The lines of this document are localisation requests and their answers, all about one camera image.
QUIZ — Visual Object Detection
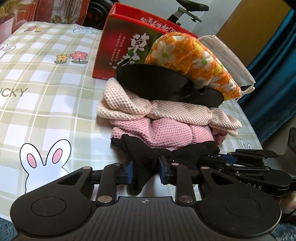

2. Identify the black fabric cloth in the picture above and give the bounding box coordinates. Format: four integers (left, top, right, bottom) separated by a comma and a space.
111, 134, 220, 195

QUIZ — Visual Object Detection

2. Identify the light pink knit cloth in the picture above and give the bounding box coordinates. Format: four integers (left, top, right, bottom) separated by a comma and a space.
97, 78, 242, 132

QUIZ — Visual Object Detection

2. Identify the orange floral fabric pouch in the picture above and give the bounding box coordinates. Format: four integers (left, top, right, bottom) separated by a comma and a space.
144, 32, 242, 100

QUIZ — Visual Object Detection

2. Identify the teal curtain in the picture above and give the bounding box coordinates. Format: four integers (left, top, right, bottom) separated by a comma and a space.
239, 9, 295, 142

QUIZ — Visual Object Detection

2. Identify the checked bunny tablecloth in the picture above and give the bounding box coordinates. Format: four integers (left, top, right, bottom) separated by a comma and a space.
1, 22, 261, 219

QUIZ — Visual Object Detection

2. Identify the wooden door panel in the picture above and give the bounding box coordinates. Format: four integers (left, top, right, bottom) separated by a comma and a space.
217, 0, 291, 66

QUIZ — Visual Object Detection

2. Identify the red cardboard box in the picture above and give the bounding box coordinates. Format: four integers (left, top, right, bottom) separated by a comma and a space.
92, 3, 196, 79

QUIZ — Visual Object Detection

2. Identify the black exercise bike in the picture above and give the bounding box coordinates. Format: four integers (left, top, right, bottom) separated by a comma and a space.
84, 1, 209, 29

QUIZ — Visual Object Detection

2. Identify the pink printed backdrop poster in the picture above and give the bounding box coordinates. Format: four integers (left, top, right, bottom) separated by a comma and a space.
1, 0, 89, 42

